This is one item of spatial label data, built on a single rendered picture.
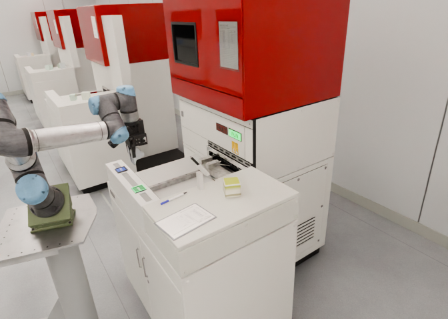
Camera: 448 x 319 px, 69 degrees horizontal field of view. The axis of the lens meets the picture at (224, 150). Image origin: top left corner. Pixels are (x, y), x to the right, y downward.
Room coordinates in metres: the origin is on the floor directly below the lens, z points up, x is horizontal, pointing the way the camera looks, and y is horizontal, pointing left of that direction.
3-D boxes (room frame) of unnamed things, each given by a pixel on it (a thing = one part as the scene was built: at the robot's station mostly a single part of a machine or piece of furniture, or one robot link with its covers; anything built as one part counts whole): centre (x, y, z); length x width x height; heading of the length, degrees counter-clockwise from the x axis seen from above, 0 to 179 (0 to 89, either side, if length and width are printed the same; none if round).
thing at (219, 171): (1.68, 0.03, 0.87); 0.36 x 0.08 x 0.03; 34
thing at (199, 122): (1.90, 0.07, 1.02); 0.82 x 0.03 x 0.40; 34
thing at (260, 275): (1.49, 0.19, 0.41); 0.97 x 0.64 x 0.82; 34
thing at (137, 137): (1.38, 0.40, 1.25); 0.09 x 0.08 x 0.12; 124
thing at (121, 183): (1.47, 0.49, 0.89); 0.55 x 0.09 x 0.14; 34
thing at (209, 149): (1.75, -0.02, 0.89); 0.44 x 0.02 x 0.10; 34
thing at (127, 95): (1.37, 0.41, 1.40); 0.09 x 0.08 x 0.11; 127
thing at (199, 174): (1.35, 0.11, 1.03); 0.06 x 0.04 x 0.13; 124
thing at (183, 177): (1.68, 0.27, 0.84); 0.50 x 0.02 x 0.03; 124
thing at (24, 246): (1.33, 0.88, 0.75); 0.45 x 0.44 x 0.13; 108
